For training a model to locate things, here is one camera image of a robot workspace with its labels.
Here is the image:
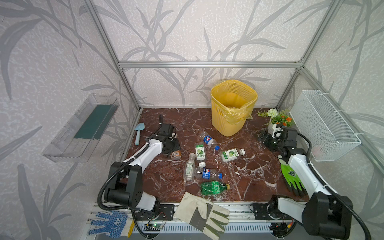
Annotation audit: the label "blue pepsi bottle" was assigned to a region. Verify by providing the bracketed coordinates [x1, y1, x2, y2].
[194, 167, 223, 181]
[199, 131, 220, 151]

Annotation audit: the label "blue dotted knit glove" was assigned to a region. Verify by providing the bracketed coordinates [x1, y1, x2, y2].
[88, 211, 133, 239]

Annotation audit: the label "white wire mesh basket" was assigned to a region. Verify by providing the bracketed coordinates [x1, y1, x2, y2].
[290, 90, 361, 162]

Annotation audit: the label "green label slim bottle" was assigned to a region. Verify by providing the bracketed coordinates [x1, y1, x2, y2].
[184, 153, 197, 184]

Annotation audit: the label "right arm base wiring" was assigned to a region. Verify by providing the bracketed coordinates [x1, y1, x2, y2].
[269, 220, 296, 239]

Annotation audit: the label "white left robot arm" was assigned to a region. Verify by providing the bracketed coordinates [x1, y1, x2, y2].
[97, 123, 181, 215]

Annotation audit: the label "beige leather work glove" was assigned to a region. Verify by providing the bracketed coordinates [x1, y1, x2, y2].
[174, 192, 230, 240]

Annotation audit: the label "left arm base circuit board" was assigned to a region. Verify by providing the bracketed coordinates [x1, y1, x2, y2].
[144, 222, 166, 232]

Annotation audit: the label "light blue garden trowel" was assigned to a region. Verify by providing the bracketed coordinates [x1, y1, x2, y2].
[135, 123, 145, 146]

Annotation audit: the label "yellow ribbed waste bin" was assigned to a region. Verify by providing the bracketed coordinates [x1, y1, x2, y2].
[211, 80, 258, 137]

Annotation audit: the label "potted artificial flower plant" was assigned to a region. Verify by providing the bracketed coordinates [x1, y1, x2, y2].
[257, 109, 295, 135]

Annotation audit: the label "clear plastic wall shelf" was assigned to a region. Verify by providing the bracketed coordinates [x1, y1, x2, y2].
[42, 94, 120, 163]

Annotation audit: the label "green rubber garden glove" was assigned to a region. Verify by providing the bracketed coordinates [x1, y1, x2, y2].
[278, 156, 308, 197]

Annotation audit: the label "green sprite bottle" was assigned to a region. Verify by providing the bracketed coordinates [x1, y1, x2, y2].
[201, 181, 230, 196]

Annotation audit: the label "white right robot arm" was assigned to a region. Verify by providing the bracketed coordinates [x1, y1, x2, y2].
[258, 124, 372, 240]

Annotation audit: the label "dark green shelf mat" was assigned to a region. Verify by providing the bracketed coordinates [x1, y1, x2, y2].
[74, 105, 118, 140]

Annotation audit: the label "square lime label bottle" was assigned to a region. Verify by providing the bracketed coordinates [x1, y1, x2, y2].
[195, 143, 207, 162]

